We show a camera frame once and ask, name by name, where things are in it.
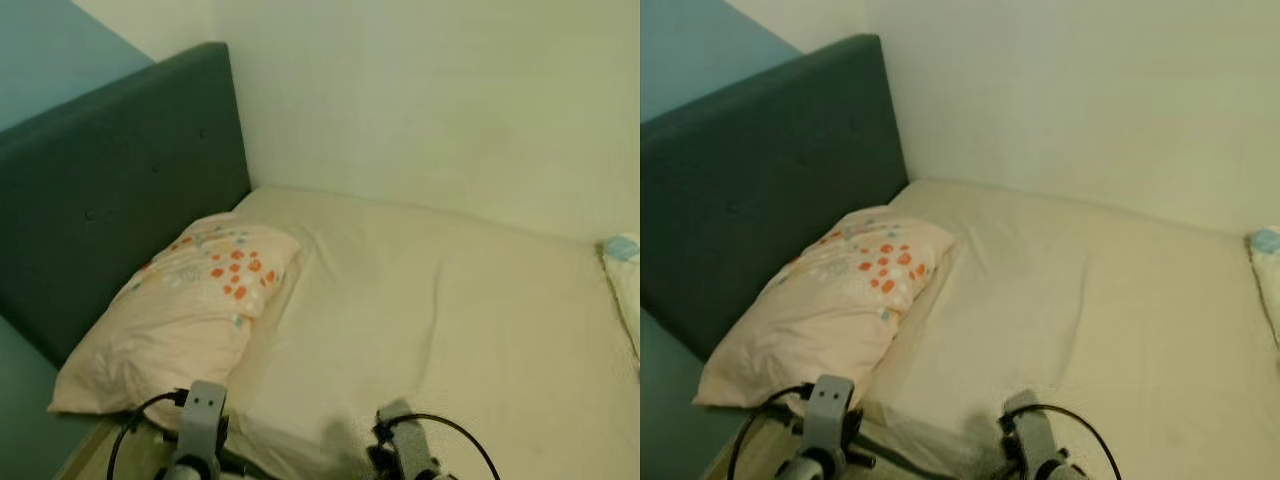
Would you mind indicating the pink dotted pillow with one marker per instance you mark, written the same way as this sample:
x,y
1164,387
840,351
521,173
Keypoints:
x,y
830,310
180,320

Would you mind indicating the cream cartoon print quilt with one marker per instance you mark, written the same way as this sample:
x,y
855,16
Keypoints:
x,y
625,290
1268,280

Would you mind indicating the mattress with beige sheet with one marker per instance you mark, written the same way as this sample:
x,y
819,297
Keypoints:
x,y
1100,320
450,330

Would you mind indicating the teal fabric headboard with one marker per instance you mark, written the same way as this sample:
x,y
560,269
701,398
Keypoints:
x,y
760,170
110,180

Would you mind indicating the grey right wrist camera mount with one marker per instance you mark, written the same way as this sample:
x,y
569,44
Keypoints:
x,y
1030,435
405,445

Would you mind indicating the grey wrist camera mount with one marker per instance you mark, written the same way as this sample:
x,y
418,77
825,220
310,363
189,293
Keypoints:
x,y
828,420
405,445
203,425
1030,435

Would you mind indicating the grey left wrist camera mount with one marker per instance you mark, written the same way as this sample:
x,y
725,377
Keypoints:
x,y
828,420
203,425

